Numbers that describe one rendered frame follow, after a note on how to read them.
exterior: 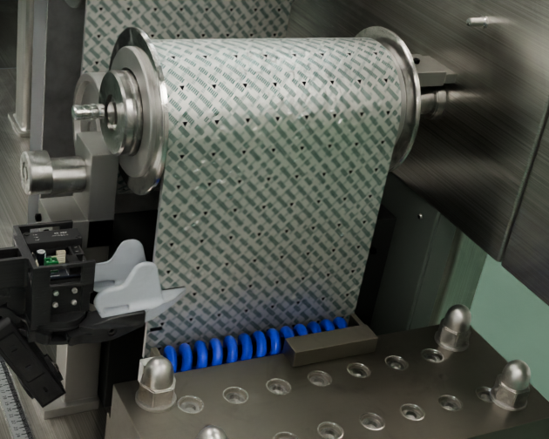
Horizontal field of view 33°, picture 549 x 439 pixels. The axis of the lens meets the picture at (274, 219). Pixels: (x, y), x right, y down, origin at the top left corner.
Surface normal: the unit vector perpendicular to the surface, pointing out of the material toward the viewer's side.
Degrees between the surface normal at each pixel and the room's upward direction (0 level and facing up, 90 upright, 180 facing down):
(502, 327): 0
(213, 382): 0
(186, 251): 90
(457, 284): 90
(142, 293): 90
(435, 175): 90
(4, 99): 0
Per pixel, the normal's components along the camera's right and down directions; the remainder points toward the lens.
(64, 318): 0.15, -0.86
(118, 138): -0.88, 0.10
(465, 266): 0.44, 0.50
